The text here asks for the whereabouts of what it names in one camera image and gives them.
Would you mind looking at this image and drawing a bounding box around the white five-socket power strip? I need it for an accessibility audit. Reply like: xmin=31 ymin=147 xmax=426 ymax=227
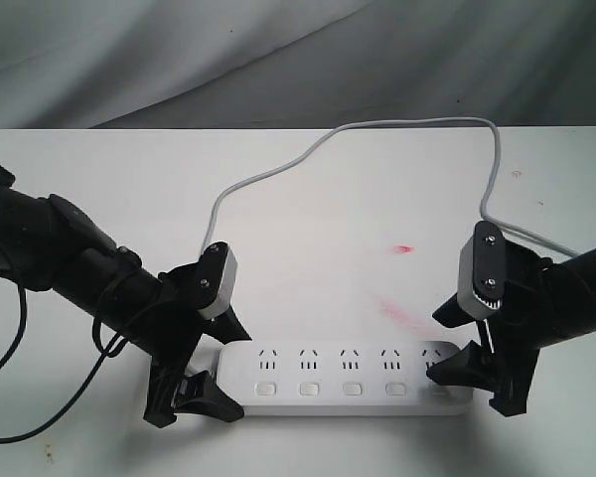
xmin=216 ymin=341 xmax=473 ymax=417

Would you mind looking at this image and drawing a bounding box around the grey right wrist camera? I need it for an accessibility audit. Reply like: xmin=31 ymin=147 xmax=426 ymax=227
xmin=457 ymin=221 xmax=507 ymax=320

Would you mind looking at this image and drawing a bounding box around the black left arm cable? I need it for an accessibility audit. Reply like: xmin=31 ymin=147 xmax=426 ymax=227
xmin=0 ymin=277 xmax=160 ymax=444

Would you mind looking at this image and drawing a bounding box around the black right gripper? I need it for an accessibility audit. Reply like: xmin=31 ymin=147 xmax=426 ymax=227
xmin=426 ymin=240 xmax=551 ymax=415

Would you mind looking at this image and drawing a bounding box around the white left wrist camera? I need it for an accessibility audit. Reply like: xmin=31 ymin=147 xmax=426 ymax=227
xmin=197 ymin=241 xmax=237 ymax=320

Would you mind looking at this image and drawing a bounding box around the white backdrop cloth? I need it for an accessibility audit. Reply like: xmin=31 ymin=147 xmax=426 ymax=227
xmin=0 ymin=1 xmax=596 ymax=129

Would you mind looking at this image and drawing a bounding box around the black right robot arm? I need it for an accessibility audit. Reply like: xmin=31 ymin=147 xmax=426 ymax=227
xmin=426 ymin=241 xmax=596 ymax=416

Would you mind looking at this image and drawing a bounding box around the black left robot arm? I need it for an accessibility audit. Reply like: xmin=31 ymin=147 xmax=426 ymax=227
xmin=0 ymin=165 xmax=249 ymax=428

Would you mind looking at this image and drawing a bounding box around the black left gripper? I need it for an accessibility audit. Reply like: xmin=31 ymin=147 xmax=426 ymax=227
xmin=142 ymin=259 xmax=251 ymax=427

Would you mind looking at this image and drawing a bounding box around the grey power cable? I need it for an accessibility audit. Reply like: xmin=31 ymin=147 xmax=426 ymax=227
xmin=198 ymin=115 xmax=585 ymax=259

